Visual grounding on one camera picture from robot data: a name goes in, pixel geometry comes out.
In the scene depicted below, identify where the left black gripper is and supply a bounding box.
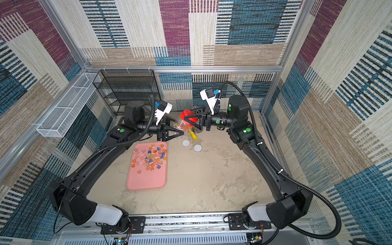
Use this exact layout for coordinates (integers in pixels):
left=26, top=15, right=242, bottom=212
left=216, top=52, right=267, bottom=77
left=136, top=116, right=184, bottom=144

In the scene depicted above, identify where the translucent white jar lid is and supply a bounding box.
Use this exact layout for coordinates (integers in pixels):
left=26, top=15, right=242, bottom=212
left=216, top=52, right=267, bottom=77
left=182, top=140, right=190, bottom=147

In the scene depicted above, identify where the red lid candy jar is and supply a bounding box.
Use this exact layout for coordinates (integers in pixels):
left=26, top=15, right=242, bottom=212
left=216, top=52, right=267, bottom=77
left=173, top=118, right=192, bottom=136

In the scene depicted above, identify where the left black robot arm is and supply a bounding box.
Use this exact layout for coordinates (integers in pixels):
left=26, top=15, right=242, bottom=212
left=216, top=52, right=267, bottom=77
left=48, top=99, right=183, bottom=233

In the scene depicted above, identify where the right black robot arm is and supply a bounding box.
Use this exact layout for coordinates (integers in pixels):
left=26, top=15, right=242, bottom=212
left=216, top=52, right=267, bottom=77
left=184, top=95, right=313, bottom=229

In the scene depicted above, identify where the clear cup of pencils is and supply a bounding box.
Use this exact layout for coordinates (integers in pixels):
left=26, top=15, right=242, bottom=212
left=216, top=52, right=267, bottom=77
left=192, top=106, right=206, bottom=134

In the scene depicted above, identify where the pink plastic tray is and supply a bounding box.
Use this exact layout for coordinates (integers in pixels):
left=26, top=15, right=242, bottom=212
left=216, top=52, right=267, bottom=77
left=126, top=142, right=168, bottom=191

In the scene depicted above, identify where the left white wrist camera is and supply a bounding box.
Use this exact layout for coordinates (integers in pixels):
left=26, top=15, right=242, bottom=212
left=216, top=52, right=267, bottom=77
left=154, top=100, right=173, bottom=125

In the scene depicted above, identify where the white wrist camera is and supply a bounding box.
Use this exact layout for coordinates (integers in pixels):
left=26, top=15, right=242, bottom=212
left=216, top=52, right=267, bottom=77
left=200, top=88, right=220, bottom=115
left=154, top=100, right=173, bottom=125

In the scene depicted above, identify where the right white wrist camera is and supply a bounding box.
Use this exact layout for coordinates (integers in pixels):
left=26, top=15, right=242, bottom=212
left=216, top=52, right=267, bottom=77
left=200, top=88, right=220, bottom=115

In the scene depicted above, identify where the black wire shelf rack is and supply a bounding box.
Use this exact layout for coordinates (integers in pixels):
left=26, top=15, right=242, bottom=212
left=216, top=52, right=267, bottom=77
left=92, top=69, right=161, bottom=116

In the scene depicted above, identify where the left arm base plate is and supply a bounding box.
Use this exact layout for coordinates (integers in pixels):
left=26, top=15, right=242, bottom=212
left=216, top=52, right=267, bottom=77
left=101, top=216, right=146, bottom=235

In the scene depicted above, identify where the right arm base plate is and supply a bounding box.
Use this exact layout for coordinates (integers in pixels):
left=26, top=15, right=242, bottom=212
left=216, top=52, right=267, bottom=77
left=223, top=213, right=272, bottom=230

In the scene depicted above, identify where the white wire mesh basket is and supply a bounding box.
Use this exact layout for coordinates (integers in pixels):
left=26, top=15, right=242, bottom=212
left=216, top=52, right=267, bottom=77
left=36, top=72, right=97, bottom=138

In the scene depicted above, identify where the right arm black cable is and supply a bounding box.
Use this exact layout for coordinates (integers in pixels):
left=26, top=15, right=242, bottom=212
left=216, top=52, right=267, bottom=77
left=219, top=81, right=342, bottom=245

